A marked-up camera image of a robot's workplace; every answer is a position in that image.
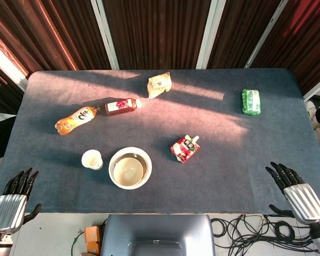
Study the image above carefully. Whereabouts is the red spouted drink pouch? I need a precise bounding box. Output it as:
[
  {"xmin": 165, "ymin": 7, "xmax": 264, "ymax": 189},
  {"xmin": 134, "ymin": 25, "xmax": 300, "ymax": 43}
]
[{"xmin": 170, "ymin": 134, "xmax": 201, "ymax": 164}]

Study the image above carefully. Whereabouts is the black floor cable tangle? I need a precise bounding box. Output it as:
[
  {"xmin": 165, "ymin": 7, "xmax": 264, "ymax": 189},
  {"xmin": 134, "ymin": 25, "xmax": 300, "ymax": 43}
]
[{"xmin": 210, "ymin": 214, "xmax": 320, "ymax": 256}]

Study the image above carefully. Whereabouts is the white paper cup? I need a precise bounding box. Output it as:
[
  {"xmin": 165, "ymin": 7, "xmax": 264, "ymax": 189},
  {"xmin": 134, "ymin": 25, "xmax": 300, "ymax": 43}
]
[{"xmin": 81, "ymin": 149, "xmax": 104, "ymax": 171}]

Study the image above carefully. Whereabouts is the red drink bottle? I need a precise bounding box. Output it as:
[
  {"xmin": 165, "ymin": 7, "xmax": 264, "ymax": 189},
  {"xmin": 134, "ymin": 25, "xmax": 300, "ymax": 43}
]
[{"xmin": 104, "ymin": 98, "xmax": 142, "ymax": 117}]

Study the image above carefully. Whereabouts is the white frame post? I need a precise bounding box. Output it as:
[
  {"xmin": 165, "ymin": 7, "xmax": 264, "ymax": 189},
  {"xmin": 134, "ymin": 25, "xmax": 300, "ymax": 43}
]
[
  {"xmin": 196, "ymin": 0, "xmax": 225, "ymax": 69},
  {"xmin": 90, "ymin": 0, "xmax": 120, "ymax": 70},
  {"xmin": 244, "ymin": 0, "xmax": 289, "ymax": 69}
]

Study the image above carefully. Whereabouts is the orange box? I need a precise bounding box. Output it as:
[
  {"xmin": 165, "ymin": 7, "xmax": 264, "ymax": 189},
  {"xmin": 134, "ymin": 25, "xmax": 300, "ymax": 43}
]
[{"xmin": 84, "ymin": 226, "xmax": 102, "ymax": 254}]

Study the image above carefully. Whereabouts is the blue table cloth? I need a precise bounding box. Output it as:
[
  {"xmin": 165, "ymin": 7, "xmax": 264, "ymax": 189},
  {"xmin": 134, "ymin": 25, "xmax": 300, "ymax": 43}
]
[{"xmin": 0, "ymin": 68, "xmax": 320, "ymax": 215}]

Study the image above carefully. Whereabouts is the white bowl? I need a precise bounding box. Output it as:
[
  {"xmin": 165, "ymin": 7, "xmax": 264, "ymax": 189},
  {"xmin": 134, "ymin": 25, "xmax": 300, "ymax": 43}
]
[{"xmin": 108, "ymin": 146, "xmax": 153, "ymax": 190}]

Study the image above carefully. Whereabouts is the beige bowl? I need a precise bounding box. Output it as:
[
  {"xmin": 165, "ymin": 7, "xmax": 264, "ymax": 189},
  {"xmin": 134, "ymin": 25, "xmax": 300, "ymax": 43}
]
[{"xmin": 113, "ymin": 157, "xmax": 144, "ymax": 187}]

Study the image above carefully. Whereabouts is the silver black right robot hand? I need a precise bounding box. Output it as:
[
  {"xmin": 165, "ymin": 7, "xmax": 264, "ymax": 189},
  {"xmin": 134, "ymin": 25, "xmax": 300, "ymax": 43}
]
[{"xmin": 265, "ymin": 161, "xmax": 320, "ymax": 225}]

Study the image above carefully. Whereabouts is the green cable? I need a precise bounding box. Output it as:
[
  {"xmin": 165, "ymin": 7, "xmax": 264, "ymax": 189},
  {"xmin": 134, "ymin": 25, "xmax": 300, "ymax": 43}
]
[{"xmin": 70, "ymin": 231, "xmax": 86, "ymax": 256}]

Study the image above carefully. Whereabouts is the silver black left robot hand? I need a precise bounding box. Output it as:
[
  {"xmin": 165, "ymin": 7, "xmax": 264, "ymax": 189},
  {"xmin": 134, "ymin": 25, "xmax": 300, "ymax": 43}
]
[{"xmin": 0, "ymin": 167, "xmax": 43, "ymax": 235}]

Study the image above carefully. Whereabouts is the beige snack bag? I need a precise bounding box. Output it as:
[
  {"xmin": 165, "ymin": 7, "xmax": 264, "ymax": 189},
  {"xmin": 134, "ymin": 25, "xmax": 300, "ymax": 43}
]
[{"xmin": 147, "ymin": 71, "xmax": 173, "ymax": 99}]

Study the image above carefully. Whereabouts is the orange drink bottle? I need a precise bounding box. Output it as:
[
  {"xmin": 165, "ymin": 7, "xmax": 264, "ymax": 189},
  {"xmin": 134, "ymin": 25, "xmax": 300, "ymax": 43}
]
[{"xmin": 54, "ymin": 106, "xmax": 101, "ymax": 136}]

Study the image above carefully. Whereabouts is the white shoe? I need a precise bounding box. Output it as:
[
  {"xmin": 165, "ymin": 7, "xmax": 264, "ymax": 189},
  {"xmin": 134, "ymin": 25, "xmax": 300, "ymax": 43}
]
[{"xmin": 305, "ymin": 100, "xmax": 318, "ymax": 129}]

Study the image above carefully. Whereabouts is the green tissue packet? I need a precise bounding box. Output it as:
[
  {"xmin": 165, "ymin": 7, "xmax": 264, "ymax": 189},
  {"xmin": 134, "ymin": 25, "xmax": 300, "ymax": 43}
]
[{"xmin": 241, "ymin": 89, "xmax": 262, "ymax": 116}]

